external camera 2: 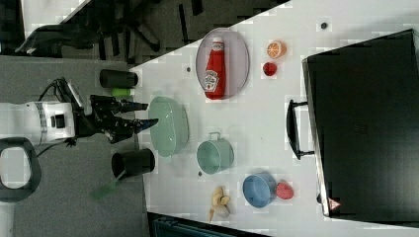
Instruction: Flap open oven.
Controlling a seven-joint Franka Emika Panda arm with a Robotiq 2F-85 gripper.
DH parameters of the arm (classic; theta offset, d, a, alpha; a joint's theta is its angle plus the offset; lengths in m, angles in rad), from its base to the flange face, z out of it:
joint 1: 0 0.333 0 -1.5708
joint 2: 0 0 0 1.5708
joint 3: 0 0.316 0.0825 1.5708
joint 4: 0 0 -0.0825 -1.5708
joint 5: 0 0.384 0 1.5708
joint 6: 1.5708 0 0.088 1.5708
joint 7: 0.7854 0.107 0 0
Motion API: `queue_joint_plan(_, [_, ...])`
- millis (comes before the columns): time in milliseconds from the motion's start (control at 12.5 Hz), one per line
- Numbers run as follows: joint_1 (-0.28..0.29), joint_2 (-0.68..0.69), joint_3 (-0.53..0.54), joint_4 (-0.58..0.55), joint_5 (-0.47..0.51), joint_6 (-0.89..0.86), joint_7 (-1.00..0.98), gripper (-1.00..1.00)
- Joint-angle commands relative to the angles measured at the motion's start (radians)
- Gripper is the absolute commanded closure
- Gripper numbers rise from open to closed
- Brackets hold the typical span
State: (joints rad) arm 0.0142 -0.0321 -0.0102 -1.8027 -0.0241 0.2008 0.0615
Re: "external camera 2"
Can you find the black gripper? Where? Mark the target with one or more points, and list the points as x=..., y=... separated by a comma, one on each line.
x=103, y=119

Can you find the black oven door handle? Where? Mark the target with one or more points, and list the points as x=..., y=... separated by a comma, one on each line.
x=292, y=129

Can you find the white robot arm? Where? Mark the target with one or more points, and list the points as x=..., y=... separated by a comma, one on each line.
x=24, y=127

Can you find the green marker pen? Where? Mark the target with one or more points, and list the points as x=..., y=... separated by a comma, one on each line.
x=123, y=92

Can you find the green oval colander basket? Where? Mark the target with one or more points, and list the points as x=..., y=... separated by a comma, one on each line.
x=171, y=133

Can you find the red ketchup bottle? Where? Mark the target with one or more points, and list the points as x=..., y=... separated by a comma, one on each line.
x=215, y=75

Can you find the green metal cup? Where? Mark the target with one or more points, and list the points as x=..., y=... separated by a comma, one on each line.
x=215, y=154

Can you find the black office chair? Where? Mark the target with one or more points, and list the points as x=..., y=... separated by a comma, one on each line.
x=51, y=24

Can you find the dark blue crate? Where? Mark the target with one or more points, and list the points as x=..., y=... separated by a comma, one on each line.
x=161, y=225

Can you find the grey round plate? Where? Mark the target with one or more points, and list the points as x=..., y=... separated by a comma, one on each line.
x=236, y=58

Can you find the peeled banana toy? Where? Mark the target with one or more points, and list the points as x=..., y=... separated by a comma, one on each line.
x=219, y=202

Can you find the red strawberry toy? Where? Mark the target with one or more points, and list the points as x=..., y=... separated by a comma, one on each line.
x=270, y=68

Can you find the blue bowl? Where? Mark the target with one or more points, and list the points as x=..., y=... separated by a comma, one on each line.
x=259, y=189

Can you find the orange slice toy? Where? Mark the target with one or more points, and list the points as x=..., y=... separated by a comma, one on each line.
x=276, y=49

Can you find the red heart toy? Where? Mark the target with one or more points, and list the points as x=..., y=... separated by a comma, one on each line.
x=284, y=191

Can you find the upper black cylinder post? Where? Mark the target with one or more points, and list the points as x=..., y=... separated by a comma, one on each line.
x=117, y=79

